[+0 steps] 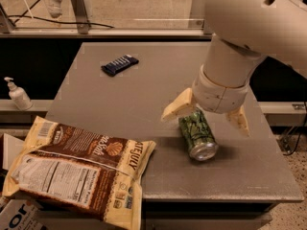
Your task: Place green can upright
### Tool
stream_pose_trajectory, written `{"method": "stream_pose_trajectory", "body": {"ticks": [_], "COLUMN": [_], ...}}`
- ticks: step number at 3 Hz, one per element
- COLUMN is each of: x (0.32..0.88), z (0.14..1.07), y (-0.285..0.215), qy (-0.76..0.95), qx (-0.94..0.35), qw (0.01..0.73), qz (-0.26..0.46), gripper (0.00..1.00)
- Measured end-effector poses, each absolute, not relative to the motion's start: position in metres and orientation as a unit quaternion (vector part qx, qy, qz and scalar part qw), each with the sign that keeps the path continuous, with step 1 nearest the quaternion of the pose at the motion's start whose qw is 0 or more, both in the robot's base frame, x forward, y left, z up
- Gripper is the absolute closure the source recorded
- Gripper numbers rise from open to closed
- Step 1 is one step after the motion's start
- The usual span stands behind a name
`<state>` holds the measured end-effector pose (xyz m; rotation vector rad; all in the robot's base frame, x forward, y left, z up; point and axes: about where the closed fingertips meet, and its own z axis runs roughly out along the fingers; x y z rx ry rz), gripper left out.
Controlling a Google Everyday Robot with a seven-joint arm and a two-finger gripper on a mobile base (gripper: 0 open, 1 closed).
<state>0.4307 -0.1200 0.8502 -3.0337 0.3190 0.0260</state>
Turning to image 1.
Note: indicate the white pump bottle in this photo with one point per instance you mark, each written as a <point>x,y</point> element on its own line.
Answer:
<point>18,95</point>

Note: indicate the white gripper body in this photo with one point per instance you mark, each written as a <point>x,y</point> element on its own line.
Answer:
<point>218,96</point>

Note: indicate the brown yellow chip bag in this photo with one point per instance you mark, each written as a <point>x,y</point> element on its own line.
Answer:
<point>83,171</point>

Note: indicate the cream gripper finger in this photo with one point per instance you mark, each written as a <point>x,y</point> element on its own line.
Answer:
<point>184,104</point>
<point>237,118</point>

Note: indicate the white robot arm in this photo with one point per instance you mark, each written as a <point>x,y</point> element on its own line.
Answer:
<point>245,33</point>

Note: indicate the dark blue snack bar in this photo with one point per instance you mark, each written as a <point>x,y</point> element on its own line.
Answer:
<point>118,65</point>

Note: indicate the left metal bracket post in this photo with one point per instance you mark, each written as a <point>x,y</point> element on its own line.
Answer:
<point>80,16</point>

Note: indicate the green soda can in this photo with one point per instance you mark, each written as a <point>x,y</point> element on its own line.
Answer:
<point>198,136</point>

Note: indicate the white cardboard box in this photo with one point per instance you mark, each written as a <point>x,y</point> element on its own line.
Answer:
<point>20,215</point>

